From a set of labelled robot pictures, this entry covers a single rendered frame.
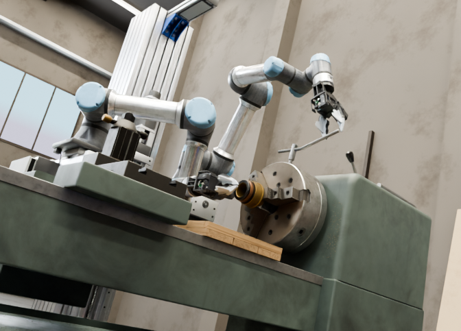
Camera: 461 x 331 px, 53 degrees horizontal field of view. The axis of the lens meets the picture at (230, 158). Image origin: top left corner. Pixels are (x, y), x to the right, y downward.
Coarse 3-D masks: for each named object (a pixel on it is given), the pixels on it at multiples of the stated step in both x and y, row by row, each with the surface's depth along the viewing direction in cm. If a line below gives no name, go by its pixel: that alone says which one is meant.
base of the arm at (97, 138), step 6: (84, 126) 187; (90, 126) 186; (96, 126) 187; (78, 132) 186; (84, 132) 185; (90, 132) 185; (96, 132) 186; (102, 132) 188; (78, 138) 183; (84, 138) 185; (90, 138) 184; (96, 138) 185; (102, 138) 187; (96, 144) 184; (102, 144) 186
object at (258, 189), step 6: (246, 180) 157; (240, 186) 160; (246, 186) 161; (252, 186) 156; (258, 186) 158; (234, 192) 160; (240, 192) 160; (246, 192) 155; (252, 192) 156; (258, 192) 157; (240, 198) 156; (246, 198) 155; (252, 198) 156; (258, 198) 157; (246, 204) 158; (252, 204) 158; (258, 204) 158
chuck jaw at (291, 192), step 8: (264, 192) 158; (272, 192) 158; (280, 192) 157; (288, 192) 156; (296, 192) 156; (304, 192) 156; (264, 200) 159; (272, 200) 158; (280, 200) 157; (288, 200) 156; (296, 200) 155
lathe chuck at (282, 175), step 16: (272, 176) 170; (288, 176) 164; (304, 176) 160; (272, 208) 173; (288, 208) 158; (304, 208) 154; (272, 224) 161; (288, 224) 155; (304, 224) 155; (272, 240) 158; (288, 240) 156; (304, 240) 159
